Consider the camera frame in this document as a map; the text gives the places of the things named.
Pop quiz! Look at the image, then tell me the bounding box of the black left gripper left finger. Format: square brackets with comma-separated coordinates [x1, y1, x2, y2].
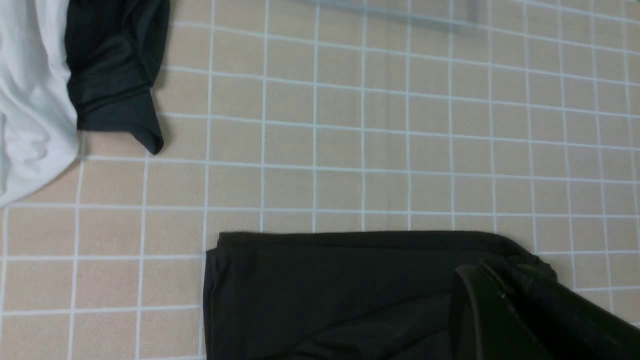
[450, 265, 553, 360]

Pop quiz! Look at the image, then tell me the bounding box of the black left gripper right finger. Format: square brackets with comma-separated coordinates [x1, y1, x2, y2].
[482, 260, 640, 360]

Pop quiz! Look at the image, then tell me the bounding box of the gray long-sleeved shirt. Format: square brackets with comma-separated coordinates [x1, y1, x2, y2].
[203, 230, 558, 360]

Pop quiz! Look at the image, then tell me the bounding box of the dark teal shirt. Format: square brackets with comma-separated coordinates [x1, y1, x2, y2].
[64, 0, 170, 155]

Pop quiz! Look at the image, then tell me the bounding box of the white shirt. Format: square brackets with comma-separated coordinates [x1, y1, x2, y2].
[0, 0, 79, 207]

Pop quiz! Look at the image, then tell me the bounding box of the beige grid mat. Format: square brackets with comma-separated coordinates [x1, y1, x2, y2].
[1, 0, 640, 360]

